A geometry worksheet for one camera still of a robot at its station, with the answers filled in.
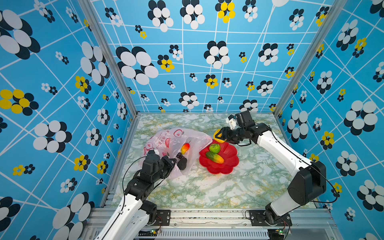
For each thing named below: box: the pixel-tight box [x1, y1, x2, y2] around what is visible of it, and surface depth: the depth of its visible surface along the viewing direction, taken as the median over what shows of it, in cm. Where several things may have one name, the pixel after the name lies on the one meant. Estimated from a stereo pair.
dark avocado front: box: [177, 157, 187, 170], surface depth 91 cm
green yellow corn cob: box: [206, 151, 225, 164], surface depth 93 cm
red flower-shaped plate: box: [199, 139, 240, 174], surface depth 93 cm
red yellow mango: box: [180, 140, 191, 155], surface depth 97 cm
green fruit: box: [209, 143, 221, 154], surface depth 96 cm
